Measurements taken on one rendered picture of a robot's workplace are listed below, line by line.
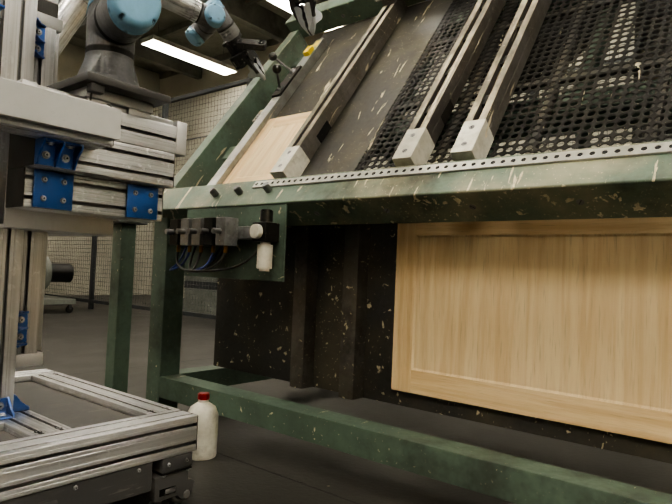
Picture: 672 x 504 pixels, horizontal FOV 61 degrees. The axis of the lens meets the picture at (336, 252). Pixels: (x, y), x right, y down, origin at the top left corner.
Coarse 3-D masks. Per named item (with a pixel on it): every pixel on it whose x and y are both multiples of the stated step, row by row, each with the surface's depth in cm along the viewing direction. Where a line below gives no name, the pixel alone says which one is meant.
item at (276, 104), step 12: (324, 48) 259; (312, 60) 253; (300, 72) 247; (288, 96) 241; (276, 108) 236; (264, 120) 231; (252, 132) 227; (240, 144) 225; (240, 156) 221; (228, 168) 217; (216, 180) 214
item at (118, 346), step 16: (128, 224) 208; (128, 240) 208; (112, 256) 209; (128, 256) 208; (112, 272) 208; (128, 272) 208; (112, 288) 208; (128, 288) 208; (112, 304) 207; (128, 304) 208; (112, 320) 206; (128, 320) 208; (112, 336) 206; (128, 336) 208; (112, 352) 205; (128, 352) 209; (112, 368) 205; (128, 368) 209; (112, 384) 204
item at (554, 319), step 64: (448, 256) 168; (512, 256) 156; (576, 256) 145; (640, 256) 136; (448, 320) 167; (512, 320) 155; (576, 320) 145; (640, 320) 135; (448, 384) 166; (512, 384) 154; (576, 384) 144; (640, 384) 135
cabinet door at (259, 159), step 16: (272, 128) 226; (288, 128) 219; (256, 144) 223; (272, 144) 216; (288, 144) 210; (240, 160) 220; (256, 160) 214; (272, 160) 208; (240, 176) 212; (256, 176) 205; (272, 176) 199
